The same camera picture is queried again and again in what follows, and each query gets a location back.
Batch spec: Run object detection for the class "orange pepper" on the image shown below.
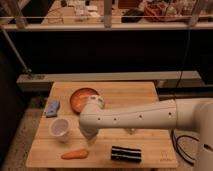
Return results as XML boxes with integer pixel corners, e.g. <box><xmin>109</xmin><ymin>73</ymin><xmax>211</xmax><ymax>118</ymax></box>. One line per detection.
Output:
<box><xmin>61</xmin><ymin>149</ymin><xmax>89</xmax><ymax>160</ymax></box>

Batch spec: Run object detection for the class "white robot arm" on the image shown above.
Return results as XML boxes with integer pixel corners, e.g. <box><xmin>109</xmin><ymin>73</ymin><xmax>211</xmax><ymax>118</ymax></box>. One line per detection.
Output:
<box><xmin>79</xmin><ymin>95</ymin><xmax>213</xmax><ymax>171</ymax></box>

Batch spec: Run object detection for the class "orange ceramic plate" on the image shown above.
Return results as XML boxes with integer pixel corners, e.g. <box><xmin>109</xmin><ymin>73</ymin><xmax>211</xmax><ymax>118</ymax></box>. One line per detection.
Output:
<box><xmin>70</xmin><ymin>88</ymin><xmax>98</xmax><ymax>114</ymax></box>

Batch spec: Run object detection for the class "wooden table board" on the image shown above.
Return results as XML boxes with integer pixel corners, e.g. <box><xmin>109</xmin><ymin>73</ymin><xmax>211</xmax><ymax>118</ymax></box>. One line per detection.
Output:
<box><xmin>26</xmin><ymin>82</ymin><xmax>177</xmax><ymax>169</ymax></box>

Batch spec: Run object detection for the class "blue sponge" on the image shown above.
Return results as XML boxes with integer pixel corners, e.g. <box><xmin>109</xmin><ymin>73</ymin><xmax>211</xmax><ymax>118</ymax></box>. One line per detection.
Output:
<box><xmin>45</xmin><ymin>100</ymin><xmax>60</xmax><ymax>118</ymax></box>

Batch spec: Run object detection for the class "grey metal rail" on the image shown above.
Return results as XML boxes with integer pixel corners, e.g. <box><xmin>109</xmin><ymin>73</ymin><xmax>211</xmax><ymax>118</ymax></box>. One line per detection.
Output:
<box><xmin>16</xmin><ymin>71</ymin><xmax>204</xmax><ymax>92</ymax></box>

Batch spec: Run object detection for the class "black cable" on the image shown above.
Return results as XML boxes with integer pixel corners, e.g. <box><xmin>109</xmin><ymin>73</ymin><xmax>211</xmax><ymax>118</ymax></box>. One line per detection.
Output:
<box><xmin>170</xmin><ymin>129</ymin><xmax>200</xmax><ymax>165</ymax></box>

